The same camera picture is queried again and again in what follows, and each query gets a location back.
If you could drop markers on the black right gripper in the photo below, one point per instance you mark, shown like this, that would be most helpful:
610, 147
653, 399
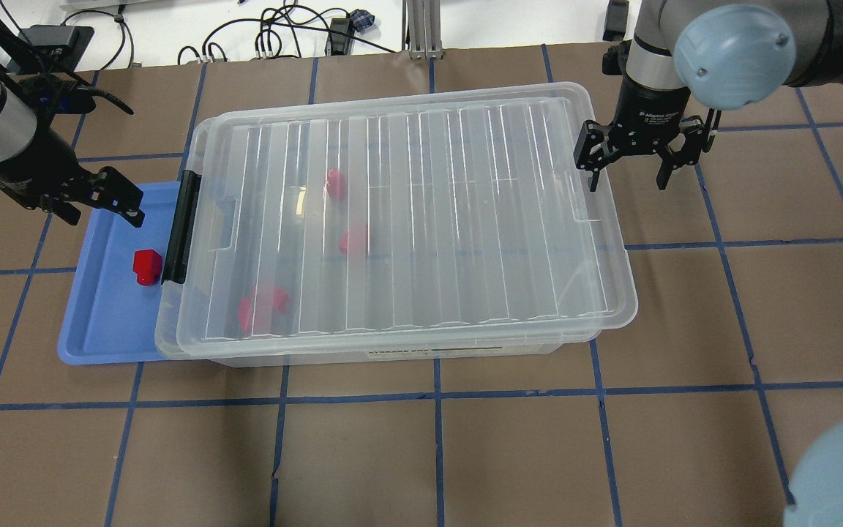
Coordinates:
650, 113

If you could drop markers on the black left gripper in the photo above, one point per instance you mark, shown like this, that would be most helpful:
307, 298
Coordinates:
32, 165

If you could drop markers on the red block from tray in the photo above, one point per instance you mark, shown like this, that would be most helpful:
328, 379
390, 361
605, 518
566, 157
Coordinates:
147, 264

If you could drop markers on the clear plastic box lid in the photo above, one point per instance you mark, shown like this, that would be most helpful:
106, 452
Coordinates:
407, 219

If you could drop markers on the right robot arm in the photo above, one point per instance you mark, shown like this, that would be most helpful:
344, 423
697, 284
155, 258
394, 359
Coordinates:
689, 61

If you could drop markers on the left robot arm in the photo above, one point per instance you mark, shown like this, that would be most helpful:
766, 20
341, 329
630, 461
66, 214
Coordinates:
27, 109

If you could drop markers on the clear plastic storage box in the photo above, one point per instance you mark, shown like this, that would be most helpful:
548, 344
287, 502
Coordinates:
392, 344

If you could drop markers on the blue plastic tray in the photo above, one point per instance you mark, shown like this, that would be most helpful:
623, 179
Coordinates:
110, 318

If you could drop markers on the black power adapter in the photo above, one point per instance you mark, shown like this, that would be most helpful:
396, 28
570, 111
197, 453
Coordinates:
66, 44

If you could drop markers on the red block near latch lower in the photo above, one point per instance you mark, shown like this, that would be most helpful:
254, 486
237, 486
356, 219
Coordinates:
245, 314

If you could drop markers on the red block latch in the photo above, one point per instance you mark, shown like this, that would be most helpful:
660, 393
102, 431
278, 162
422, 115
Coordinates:
272, 299
245, 314

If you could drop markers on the red block far corner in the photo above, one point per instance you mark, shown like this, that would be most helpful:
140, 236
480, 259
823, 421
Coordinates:
336, 184

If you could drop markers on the red block middle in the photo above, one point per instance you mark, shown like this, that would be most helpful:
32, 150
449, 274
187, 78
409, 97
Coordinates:
355, 242

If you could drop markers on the black box latch handle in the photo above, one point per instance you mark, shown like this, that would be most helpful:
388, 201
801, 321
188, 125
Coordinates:
177, 257

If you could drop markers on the aluminium frame post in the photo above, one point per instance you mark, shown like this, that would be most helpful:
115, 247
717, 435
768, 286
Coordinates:
421, 25

